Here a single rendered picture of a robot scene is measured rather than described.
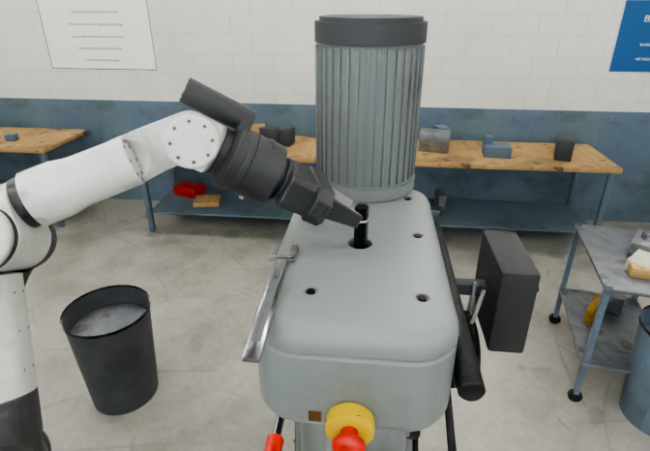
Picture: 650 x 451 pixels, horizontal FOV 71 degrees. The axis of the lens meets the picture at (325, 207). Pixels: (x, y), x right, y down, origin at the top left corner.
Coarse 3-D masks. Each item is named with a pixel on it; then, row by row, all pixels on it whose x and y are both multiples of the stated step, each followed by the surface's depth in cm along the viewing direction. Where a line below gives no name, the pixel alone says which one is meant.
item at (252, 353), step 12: (276, 252) 68; (276, 264) 65; (276, 276) 62; (276, 288) 59; (264, 300) 57; (276, 300) 57; (264, 312) 55; (252, 324) 53; (264, 324) 53; (252, 336) 51; (264, 336) 51; (252, 348) 49; (252, 360) 48
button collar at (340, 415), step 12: (336, 408) 56; (348, 408) 55; (360, 408) 55; (336, 420) 55; (348, 420) 55; (360, 420) 55; (372, 420) 56; (336, 432) 56; (360, 432) 55; (372, 432) 55
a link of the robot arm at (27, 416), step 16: (16, 400) 52; (32, 400) 54; (0, 416) 51; (16, 416) 52; (32, 416) 54; (0, 432) 51; (16, 432) 52; (32, 432) 53; (0, 448) 50; (16, 448) 51; (32, 448) 53
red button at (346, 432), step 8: (344, 432) 55; (352, 432) 54; (336, 440) 53; (344, 440) 53; (352, 440) 53; (360, 440) 53; (336, 448) 53; (344, 448) 53; (352, 448) 52; (360, 448) 53
